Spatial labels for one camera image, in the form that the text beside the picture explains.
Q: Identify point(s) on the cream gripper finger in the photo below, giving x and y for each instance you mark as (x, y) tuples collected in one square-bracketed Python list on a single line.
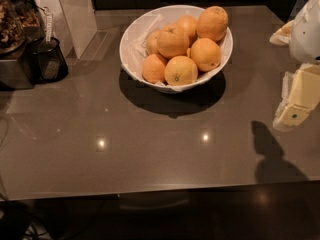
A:
[(300, 96), (282, 36)]

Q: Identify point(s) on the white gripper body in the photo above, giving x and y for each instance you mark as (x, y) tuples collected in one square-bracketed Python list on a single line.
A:
[(306, 34)]

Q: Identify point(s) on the white paper in bowl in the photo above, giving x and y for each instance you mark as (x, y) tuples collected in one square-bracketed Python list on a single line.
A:
[(133, 43)]

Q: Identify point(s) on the white bowl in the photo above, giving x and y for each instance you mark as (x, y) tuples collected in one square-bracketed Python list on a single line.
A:
[(170, 15)]

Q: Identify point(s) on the orange top right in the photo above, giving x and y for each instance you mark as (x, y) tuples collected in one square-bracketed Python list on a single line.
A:
[(212, 23)]

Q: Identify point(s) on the orange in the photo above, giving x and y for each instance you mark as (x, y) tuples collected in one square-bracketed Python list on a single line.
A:
[(153, 68), (188, 23), (206, 54), (172, 41), (181, 70), (212, 23)]

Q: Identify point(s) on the orange right middle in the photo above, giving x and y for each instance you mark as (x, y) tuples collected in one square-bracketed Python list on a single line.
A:
[(206, 54)]

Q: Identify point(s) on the orange back middle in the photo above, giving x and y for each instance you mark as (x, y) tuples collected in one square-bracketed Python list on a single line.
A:
[(188, 23)]

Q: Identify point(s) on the orange front centre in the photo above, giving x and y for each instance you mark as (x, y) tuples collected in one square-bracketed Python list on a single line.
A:
[(181, 70)]

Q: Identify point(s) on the orange centre top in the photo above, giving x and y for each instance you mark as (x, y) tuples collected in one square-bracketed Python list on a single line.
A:
[(172, 41)]

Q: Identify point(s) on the orange left partly hidden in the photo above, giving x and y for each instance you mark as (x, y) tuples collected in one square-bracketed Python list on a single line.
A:
[(151, 43)]

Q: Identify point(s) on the orange front left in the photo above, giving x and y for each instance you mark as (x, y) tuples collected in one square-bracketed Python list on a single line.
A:
[(153, 68)]

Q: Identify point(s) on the white tag label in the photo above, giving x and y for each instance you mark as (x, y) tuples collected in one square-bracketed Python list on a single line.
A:
[(48, 24)]

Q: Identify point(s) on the black mesh basket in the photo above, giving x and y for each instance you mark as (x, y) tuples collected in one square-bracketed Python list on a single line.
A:
[(47, 60)]

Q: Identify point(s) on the metal tray stand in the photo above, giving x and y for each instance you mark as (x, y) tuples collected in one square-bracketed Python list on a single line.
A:
[(15, 71)]

